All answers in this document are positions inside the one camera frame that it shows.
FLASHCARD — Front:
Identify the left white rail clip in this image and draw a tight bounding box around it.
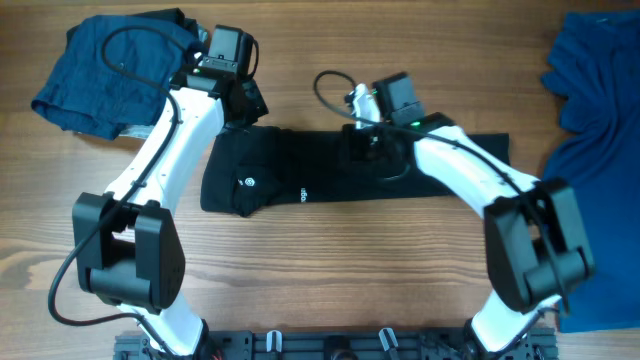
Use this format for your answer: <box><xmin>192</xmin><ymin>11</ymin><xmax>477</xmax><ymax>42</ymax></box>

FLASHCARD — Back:
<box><xmin>265</xmin><ymin>330</ymin><xmax>283</xmax><ymax>353</ymax></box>

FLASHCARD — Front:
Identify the right black cable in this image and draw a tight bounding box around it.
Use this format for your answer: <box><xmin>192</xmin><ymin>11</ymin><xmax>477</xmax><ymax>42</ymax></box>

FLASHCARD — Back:
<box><xmin>313</xmin><ymin>69</ymin><xmax>571</xmax><ymax>354</ymax></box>

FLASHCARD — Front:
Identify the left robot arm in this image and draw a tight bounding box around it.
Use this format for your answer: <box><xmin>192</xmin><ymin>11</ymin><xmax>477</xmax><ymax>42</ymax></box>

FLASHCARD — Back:
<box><xmin>66</xmin><ymin>25</ymin><xmax>268</xmax><ymax>359</ymax></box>

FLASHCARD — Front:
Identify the white rail clip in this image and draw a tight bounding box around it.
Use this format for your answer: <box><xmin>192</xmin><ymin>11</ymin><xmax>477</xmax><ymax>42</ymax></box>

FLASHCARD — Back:
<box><xmin>265</xmin><ymin>330</ymin><xmax>283</xmax><ymax>353</ymax></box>
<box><xmin>378</xmin><ymin>327</ymin><xmax>398</xmax><ymax>352</ymax></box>

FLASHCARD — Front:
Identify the right white rail clip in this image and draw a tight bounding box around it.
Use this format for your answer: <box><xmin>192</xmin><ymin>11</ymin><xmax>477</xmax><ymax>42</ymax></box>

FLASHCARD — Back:
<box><xmin>378</xmin><ymin>327</ymin><xmax>398</xmax><ymax>352</ymax></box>

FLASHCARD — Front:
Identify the blue t-shirt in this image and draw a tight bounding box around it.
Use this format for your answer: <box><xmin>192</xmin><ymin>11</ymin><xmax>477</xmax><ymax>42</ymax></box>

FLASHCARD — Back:
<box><xmin>541</xmin><ymin>10</ymin><xmax>639</xmax><ymax>333</ymax></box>

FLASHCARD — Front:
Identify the left black cable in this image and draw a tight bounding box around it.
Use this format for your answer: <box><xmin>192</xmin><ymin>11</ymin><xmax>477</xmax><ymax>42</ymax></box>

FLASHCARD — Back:
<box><xmin>47</xmin><ymin>25</ymin><xmax>261</xmax><ymax>359</ymax></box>

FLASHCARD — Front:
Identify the black cable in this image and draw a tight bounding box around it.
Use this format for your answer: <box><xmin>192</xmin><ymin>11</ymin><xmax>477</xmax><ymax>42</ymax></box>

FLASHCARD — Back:
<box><xmin>47</xmin><ymin>25</ymin><xmax>261</xmax><ymax>359</ymax></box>
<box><xmin>313</xmin><ymin>69</ymin><xmax>571</xmax><ymax>354</ymax></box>

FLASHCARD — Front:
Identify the folded dark blue shirt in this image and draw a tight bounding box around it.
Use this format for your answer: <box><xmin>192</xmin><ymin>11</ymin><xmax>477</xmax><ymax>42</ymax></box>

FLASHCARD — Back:
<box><xmin>31</xmin><ymin>8</ymin><xmax>199</xmax><ymax>140</ymax></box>

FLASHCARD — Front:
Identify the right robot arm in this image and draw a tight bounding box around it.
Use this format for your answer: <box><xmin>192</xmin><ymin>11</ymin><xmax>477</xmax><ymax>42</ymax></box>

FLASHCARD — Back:
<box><xmin>344</xmin><ymin>73</ymin><xmax>596</xmax><ymax>359</ymax></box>

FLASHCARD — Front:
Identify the black t-shirt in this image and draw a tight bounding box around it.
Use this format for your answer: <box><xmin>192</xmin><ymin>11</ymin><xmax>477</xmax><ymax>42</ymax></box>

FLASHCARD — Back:
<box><xmin>199</xmin><ymin>124</ymin><xmax>511</xmax><ymax>219</ymax></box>

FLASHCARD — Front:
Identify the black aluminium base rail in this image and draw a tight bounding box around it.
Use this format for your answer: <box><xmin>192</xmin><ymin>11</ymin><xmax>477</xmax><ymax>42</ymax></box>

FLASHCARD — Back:
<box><xmin>113</xmin><ymin>328</ymin><xmax>559</xmax><ymax>360</ymax></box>

